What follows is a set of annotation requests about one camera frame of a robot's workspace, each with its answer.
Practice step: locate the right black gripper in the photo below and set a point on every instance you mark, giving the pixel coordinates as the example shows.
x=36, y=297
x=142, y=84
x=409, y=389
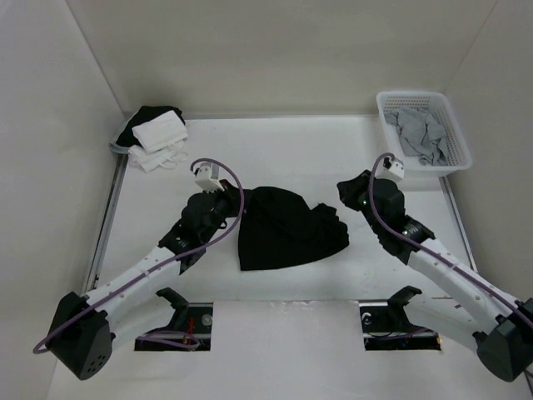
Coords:
x=349, y=189

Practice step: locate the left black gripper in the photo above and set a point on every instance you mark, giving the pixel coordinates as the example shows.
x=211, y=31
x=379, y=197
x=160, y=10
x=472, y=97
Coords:
x=231, y=195

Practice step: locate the black tank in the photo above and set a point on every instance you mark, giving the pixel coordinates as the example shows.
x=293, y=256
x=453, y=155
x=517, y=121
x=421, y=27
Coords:
x=124, y=137
x=279, y=230

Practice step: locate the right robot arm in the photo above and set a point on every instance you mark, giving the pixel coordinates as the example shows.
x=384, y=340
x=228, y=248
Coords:
x=493, y=324

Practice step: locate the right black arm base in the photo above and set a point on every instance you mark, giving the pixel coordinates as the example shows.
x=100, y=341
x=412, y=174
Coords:
x=386, y=327

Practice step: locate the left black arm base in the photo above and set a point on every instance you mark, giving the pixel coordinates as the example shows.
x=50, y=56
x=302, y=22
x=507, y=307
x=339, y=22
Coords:
x=188, y=330

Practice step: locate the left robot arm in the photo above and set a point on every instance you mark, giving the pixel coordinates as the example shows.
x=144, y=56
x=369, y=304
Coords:
x=86, y=328

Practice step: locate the lower folded white tank top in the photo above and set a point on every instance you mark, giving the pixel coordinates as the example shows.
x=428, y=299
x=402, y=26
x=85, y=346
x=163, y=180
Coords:
x=166, y=158

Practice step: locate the folded white tank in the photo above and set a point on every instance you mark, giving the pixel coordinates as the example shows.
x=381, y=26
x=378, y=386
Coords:
x=166, y=158
x=161, y=132

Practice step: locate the grey tank top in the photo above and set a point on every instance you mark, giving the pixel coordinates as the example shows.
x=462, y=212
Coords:
x=420, y=135

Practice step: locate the upper folded white tank top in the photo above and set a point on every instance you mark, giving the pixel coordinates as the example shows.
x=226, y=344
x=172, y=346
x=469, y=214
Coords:
x=161, y=132

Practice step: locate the folded black tank top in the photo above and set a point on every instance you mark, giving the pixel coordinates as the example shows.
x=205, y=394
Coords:
x=124, y=137

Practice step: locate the white plastic basket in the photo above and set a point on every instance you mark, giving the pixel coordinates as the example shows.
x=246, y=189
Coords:
x=439, y=107

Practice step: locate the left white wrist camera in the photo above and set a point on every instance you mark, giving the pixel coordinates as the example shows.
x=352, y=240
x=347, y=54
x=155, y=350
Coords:
x=207, y=177

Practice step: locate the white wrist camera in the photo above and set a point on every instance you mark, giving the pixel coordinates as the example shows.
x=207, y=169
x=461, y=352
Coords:
x=207, y=177
x=393, y=170

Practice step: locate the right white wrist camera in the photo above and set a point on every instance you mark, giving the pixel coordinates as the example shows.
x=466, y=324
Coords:
x=393, y=170

